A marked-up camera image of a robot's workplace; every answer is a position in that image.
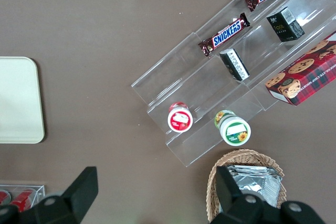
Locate small black box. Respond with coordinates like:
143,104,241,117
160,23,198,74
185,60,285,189
219,48,250,81
266,7,306,42

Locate red plaid cookie box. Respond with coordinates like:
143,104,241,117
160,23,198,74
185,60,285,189
265,31,336,106

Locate red cola bottle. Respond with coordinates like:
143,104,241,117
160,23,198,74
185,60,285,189
0,191,11,206
10,188,36,209

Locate beige plastic tray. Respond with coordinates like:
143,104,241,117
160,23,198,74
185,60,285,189
0,56,45,144

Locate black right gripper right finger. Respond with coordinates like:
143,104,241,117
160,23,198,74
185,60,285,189
214,165,265,224

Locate silver foil packets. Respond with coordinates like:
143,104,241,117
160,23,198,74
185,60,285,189
225,165,283,209

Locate clear acrylic stepped shelf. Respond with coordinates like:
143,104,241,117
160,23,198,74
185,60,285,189
131,0,336,167

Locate light wicker basket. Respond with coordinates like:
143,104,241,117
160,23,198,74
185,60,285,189
206,149,288,224

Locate green lid yoghurt cup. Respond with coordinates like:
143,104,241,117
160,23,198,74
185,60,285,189
214,110,251,147

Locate red lid yoghurt cup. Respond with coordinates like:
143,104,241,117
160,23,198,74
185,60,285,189
167,101,194,133

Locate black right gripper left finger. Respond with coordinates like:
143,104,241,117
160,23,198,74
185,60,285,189
19,166,99,224

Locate clear acrylic bottle rack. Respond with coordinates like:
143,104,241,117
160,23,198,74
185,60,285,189
0,184,46,208

